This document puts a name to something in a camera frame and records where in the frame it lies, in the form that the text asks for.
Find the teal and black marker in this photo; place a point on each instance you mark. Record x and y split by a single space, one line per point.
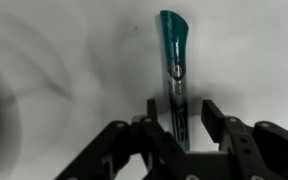
175 50

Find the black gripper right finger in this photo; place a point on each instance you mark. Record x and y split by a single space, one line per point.
244 146

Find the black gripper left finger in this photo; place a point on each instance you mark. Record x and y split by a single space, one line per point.
150 140

